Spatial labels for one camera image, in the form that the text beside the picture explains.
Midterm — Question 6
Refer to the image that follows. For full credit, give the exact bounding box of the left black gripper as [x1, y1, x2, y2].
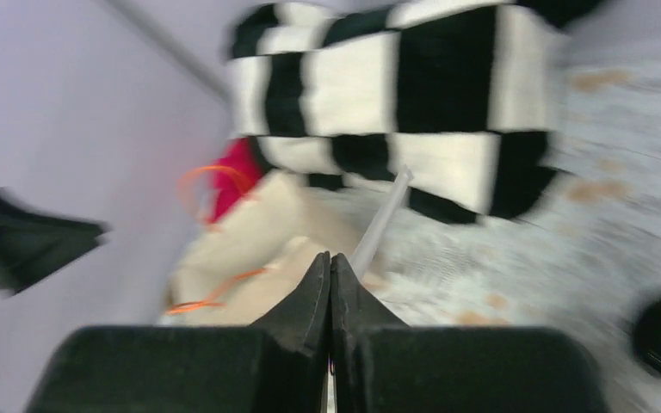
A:
[0, 188, 108, 294]

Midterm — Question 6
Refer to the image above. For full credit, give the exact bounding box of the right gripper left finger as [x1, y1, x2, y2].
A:
[27, 253, 331, 412]

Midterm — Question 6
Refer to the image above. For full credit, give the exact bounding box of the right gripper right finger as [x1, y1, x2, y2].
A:
[330, 255, 608, 412]

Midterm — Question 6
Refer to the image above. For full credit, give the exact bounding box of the brown paper bag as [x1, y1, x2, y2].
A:
[164, 170, 362, 326]

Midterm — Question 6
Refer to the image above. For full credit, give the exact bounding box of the pink cloth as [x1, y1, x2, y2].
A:
[207, 138, 263, 224]

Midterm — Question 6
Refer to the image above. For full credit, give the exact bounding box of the floral table mat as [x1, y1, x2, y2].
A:
[307, 53, 661, 413]

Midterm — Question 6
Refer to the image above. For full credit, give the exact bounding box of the black white checkered pillow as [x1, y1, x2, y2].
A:
[228, 1, 597, 224]

